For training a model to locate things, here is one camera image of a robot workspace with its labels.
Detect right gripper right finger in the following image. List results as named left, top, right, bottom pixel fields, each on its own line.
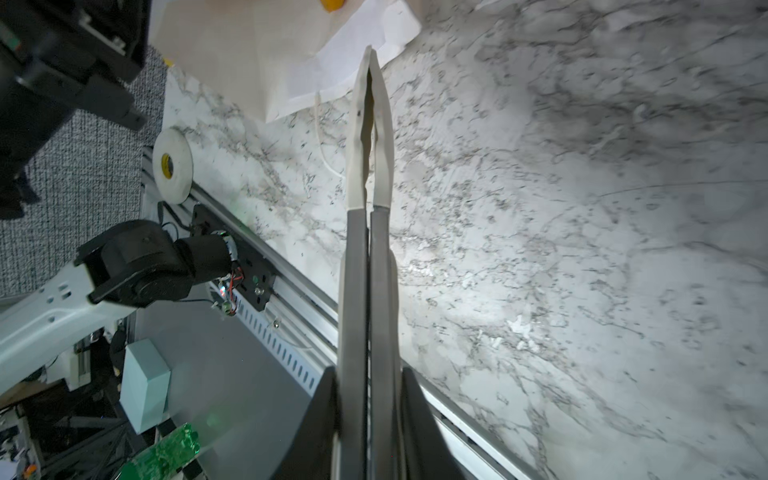
left=401, top=367, right=465, bottom=480

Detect metal tongs white tips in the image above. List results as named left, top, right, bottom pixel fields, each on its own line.
left=334, top=47, right=405, bottom=479

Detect green plastic bottle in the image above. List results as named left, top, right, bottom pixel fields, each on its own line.
left=116, top=423, right=201, bottom=480

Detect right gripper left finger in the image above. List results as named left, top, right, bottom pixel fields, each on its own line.
left=271, top=367, right=338, bottom=480

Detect white tape roll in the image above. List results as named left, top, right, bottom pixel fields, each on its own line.
left=152, top=128, right=194, bottom=205

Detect pale green box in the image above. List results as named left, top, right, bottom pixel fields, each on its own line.
left=120, top=339, right=171, bottom=434

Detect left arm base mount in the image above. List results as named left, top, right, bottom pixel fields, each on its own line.
left=191, top=204, right=277, bottom=316

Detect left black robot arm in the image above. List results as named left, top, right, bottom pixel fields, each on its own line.
left=1, top=1, right=238, bottom=390

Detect white paper gift bag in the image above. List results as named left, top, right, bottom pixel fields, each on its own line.
left=150, top=1, right=421, bottom=122

